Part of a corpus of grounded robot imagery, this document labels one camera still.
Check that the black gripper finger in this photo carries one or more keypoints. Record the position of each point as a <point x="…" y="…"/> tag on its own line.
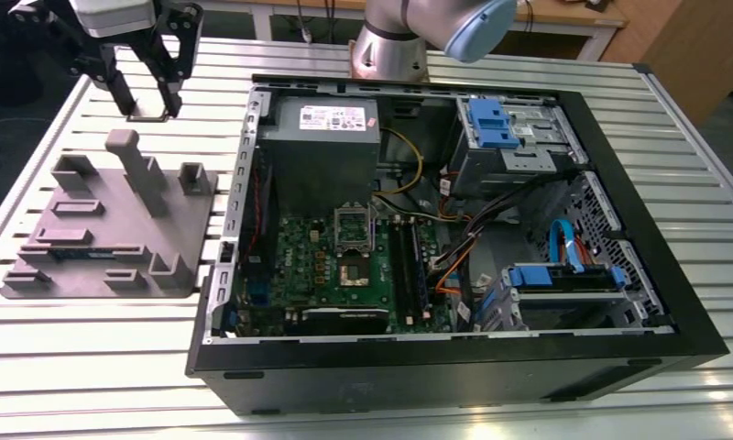
<point x="186" y="41"/>
<point x="119" y="78"/>

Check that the silver CPU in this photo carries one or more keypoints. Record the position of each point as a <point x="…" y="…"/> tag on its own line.
<point x="148" y="117"/>

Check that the CPU socket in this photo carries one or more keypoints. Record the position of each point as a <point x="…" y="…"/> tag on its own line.
<point x="357" y="275"/>

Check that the grey power supply unit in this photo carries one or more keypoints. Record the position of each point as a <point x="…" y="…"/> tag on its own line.
<point x="318" y="165"/>

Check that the grey parts rack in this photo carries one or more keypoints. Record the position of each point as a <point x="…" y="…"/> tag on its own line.
<point x="128" y="238"/>

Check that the green motherboard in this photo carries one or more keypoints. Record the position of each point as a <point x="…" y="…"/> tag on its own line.
<point x="299" y="256"/>

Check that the blue disk carrier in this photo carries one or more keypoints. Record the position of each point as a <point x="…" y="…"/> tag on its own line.
<point x="533" y="277"/>
<point x="489" y="124"/>

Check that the black RAM slot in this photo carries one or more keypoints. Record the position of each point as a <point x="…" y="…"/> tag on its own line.
<point x="401" y="270"/>
<point x="421" y="270"/>

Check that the metal drive cage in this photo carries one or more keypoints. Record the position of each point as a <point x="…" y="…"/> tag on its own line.
<point x="526" y="160"/>

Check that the black graphics card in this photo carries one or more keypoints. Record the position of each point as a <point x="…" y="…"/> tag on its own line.
<point x="342" y="318"/>

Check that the black PC case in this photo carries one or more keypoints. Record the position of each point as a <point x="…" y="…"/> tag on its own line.
<point x="403" y="380"/>

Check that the wooden cabinet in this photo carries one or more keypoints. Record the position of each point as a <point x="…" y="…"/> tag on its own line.
<point x="697" y="46"/>

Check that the metal disk bay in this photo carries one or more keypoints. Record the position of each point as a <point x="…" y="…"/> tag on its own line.
<point x="575" y="297"/>

